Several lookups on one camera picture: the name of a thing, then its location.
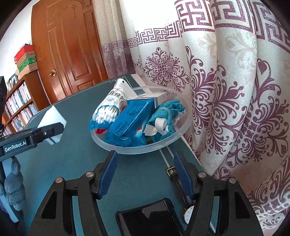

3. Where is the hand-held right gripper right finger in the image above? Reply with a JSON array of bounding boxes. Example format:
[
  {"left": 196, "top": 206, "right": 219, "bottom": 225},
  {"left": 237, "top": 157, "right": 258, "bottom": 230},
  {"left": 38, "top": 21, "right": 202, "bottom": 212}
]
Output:
[{"left": 173, "top": 152, "right": 264, "bottom": 236}]

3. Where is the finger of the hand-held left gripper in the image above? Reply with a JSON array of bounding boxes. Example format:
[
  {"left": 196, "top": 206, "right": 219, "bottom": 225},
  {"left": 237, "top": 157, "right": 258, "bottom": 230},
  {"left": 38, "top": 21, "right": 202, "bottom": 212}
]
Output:
[{"left": 23, "top": 123, "right": 64, "bottom": 144}]

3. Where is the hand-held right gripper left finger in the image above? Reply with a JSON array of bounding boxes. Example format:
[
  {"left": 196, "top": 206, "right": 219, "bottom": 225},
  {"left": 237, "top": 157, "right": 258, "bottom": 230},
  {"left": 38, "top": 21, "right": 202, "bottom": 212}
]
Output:
[{"left": 28, "top": 150, "right": 119, "bottom": 236}]

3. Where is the large white sponge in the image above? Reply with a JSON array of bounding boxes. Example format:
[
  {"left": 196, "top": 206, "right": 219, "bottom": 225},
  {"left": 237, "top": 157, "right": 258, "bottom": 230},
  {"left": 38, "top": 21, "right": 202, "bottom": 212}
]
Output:
[{"left": 37, "top": 105, "right": 67, "bottom": 145}]

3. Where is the clear plastic bowl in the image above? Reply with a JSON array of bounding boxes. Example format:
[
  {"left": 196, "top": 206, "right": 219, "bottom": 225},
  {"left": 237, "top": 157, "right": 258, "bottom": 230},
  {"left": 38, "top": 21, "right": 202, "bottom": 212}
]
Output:
[{"left": 90, "top": 85, "right": 191, "bottom": 155}]

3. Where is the blue cloth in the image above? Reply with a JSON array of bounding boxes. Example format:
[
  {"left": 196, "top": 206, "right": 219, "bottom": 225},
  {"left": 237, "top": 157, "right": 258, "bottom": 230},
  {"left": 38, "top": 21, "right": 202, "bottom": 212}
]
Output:
[{"left": 105, "top": 99, "right": 157, "bottom": 147}]

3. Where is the white cotton swab bag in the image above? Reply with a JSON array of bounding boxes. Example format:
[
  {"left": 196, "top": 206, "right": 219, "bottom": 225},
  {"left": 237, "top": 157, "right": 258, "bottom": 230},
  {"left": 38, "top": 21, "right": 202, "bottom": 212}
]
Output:
[{"left": 88, "top": 78, "right": 133, "bottom": 131}]

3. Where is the blue towel with white ribbon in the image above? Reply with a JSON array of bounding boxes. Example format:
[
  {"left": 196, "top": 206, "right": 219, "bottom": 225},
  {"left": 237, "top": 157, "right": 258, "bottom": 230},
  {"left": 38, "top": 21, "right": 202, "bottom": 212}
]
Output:
[{"left": 145, "top": 100, "right": 187, "bottom": 142}]

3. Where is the blue and white medicine box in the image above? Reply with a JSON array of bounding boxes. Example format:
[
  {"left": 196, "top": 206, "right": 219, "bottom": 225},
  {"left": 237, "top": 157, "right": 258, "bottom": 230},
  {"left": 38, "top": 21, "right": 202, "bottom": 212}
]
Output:
[{"left": 127, "top": 92, "right": 167, "bottom": 108}]

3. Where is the person's left hand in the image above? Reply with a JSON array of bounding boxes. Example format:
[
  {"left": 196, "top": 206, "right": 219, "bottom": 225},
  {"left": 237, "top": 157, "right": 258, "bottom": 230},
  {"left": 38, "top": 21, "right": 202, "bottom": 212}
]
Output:
[{"left": 0, "top": 156, "right": 27, "bottom": 212}]

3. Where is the wooden bookshelf with books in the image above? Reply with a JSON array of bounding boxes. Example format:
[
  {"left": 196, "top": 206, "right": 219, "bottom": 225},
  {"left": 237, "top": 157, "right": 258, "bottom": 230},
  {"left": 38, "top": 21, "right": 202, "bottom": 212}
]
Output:
[{"left": 0, "top": 71, "right": 51, "bottom": 137}]

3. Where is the black smartphone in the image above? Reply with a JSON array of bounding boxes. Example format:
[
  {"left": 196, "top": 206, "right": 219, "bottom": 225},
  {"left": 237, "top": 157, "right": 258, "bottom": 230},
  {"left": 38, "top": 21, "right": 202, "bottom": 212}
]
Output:
[{"left": 115, "top": 198, "right": 184, "bottom": 236}]

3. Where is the framed photo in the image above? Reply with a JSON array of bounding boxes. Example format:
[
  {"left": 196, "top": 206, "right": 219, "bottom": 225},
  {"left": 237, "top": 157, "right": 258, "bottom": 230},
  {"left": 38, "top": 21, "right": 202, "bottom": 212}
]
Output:
[{"left": 7, "top": 74, "right": 19, "bottom": 87}]

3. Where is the green cardboard box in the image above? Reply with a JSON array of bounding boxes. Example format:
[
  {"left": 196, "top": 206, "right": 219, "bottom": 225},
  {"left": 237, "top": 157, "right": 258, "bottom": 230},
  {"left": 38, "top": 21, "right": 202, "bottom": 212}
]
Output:
[{"left": 16, "top": 57, "right": 38, "bottom": 75}]

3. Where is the brown wooden door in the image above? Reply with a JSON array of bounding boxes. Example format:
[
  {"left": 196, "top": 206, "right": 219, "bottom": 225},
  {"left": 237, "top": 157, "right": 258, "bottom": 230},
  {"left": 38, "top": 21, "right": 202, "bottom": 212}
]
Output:
[{"left": 31, "top": 0, "right": 108, "bottom": 103}]

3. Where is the white curtain with purple pattern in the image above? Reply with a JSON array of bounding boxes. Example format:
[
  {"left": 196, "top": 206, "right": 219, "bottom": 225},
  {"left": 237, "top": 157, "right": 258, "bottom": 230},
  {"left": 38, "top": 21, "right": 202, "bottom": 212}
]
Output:
[{"left": 92, "top": 0, "right": 290, "bottom": 236}]

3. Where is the wristwatch with brown strap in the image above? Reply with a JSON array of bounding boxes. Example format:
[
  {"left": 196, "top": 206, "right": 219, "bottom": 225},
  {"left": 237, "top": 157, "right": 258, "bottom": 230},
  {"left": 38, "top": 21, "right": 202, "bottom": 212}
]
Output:
[{"left": 165, "top": 166, "right": 195, "bottom": 225}]

